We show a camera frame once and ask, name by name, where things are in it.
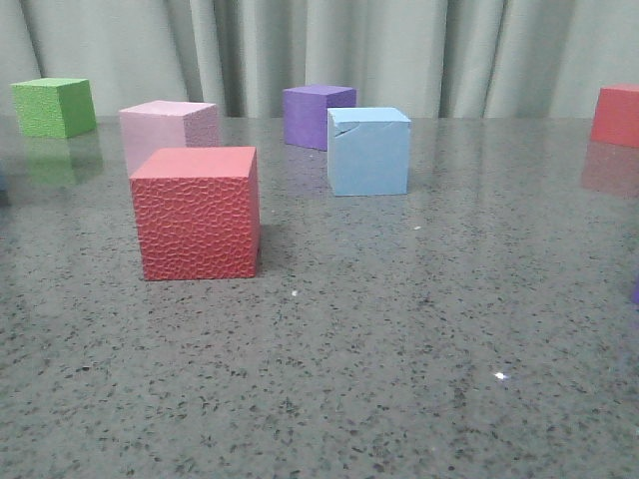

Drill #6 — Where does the red foam cube far right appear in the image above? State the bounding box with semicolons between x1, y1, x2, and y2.
590;84;639;148

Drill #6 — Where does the purple foam cube right edge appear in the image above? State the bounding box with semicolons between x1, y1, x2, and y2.
630;276;639;304

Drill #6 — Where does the green foam cube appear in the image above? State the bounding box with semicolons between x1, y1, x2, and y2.
11;78;97;139

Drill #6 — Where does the light blue cracked foam cube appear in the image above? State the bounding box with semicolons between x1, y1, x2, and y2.
326;107;411;196

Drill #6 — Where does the pink foam cube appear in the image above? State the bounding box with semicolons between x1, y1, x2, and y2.
119;100;220;175

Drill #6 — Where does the grey-green curtain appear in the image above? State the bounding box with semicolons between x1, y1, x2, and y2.
1;1;638;118

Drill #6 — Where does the red textured foam cube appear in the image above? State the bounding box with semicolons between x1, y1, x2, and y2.
130;146;261;280

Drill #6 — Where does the purple foam cube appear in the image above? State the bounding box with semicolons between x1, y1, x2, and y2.
283;85;356;151

